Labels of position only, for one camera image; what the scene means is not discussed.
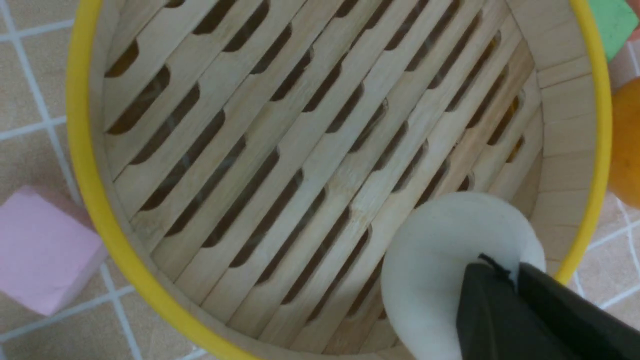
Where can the pink foam cube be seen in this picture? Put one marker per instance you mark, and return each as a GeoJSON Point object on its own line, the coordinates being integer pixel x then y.
{"type": "Point", "coordinates": [49, 249]}

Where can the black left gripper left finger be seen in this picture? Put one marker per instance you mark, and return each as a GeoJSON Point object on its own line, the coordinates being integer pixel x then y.
{"type": "Point", "coordinates": [494, 323]}

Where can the orange toy pear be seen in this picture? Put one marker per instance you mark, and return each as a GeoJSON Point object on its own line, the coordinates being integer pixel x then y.
{"type": "Point", "coordinates": [624, 174]}

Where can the white bun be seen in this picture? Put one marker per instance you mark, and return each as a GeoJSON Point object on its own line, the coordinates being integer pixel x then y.
{"type": "Point", "coordinates": [423, 269]}

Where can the green foam cube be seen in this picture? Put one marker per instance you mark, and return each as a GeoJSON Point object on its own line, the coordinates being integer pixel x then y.
{"type": "Point", "coordinates": [616, 21]}

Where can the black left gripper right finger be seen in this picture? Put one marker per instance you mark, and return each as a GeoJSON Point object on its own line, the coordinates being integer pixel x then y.
{"type": "Point", "coordinates": [588, 331]}

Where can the bamboo steamer tray yellow rim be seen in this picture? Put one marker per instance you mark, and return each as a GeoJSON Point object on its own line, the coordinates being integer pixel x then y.
{"type": "Point", "coordinates": [247, 163]}

